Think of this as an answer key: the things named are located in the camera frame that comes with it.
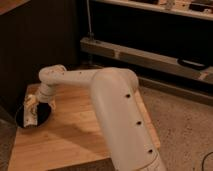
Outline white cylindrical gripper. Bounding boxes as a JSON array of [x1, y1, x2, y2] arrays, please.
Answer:
[[25, 84, 56, 112]]

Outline small clear labelled bottle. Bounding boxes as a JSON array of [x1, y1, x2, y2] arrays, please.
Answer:
[[23, 101, 37, 128]]

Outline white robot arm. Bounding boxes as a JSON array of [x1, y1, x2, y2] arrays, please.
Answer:
[[23, 65, 166, 171]]

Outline black ceramic bowl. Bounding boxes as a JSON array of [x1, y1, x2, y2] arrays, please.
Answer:
[[15, 100, 52, 129]]

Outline dark wooden cabinet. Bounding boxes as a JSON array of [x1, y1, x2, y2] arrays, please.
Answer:
[[0, 0, 78, 115]]

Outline thin metal pole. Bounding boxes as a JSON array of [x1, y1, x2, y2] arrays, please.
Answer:
[[86, 0, 94, 40]]

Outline grey metal beam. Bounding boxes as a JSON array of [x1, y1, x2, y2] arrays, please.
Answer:
[[80, 37, 213, 85]]

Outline cluttered background shelf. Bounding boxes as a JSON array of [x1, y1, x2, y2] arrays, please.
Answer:
[[93, 0, 213, 21]]

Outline black handle on beam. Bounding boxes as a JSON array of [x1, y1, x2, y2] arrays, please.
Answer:
[[177, 58, 209, 71]]

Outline black floor cable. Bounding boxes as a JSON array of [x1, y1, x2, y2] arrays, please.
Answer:
[[200, 150, 213, 171]]

